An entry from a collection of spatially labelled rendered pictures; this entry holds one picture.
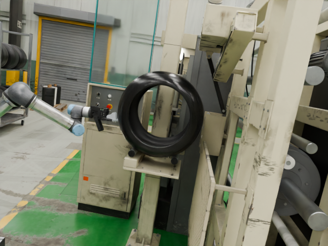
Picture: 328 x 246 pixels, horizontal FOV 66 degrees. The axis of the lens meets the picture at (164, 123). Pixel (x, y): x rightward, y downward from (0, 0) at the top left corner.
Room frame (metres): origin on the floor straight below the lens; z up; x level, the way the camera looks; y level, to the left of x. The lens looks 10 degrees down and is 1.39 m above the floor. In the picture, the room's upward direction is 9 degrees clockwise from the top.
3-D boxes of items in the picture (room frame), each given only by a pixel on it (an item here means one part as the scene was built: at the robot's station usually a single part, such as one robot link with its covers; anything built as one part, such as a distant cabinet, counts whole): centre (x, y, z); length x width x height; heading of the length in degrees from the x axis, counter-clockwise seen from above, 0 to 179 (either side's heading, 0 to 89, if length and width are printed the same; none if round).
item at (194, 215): (1.47, -0.29, 0.65); 0.90 x 0.02 x 0.70; 175
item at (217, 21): (1.58, -0.26, 1.71); 0.61 x 0.25 x 0.15; 175
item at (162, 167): (1.73, 0.02, 0.80); 0.37 x 0.36 x 0.02; 85
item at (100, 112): (1.70, 0.45, 1.11); 0.12 x 0.08 x 0.09; 85
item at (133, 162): (1.74, 0.16, 0.84); 0.36 x 0.09 x 0.06; 175
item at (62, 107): (7.69, 3.55, 0.38); 1.20 x 0.80 x 0.76; 12
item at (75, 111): (1.71, 0.60, 1.10); 0.11 x 0.08 x 0.09; 85
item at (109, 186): (2.49, 0.46, 0.63); 0.56 x 0.41 x 1.27; 85
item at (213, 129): (1.92, -0.38, 1.05); 0.20 x 0.15 x 0.30; 175
